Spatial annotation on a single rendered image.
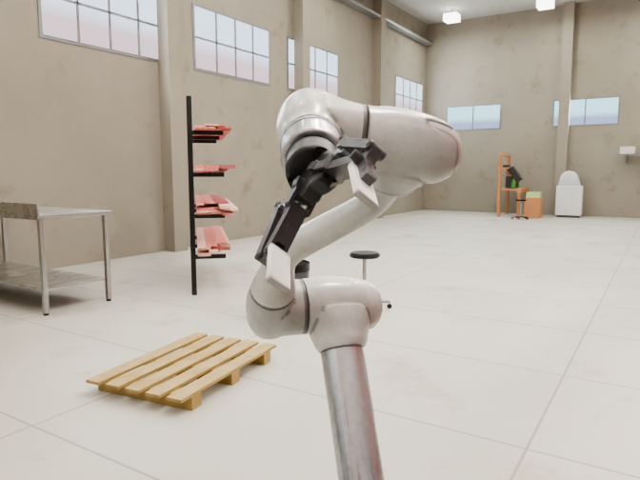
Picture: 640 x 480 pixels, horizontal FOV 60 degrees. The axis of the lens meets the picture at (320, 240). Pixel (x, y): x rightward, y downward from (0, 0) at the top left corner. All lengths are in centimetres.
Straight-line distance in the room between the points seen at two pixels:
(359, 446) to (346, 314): 28
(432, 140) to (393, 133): 6
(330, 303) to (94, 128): 818
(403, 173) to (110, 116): 872
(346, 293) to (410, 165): 51
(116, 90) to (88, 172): 142
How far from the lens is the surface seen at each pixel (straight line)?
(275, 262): 62
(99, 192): 926
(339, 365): 126
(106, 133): 937
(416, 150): 84
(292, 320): 125
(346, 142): 66
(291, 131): 76
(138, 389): 361
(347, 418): 125
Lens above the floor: 142
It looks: 7 degrees down
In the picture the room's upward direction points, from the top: straight up
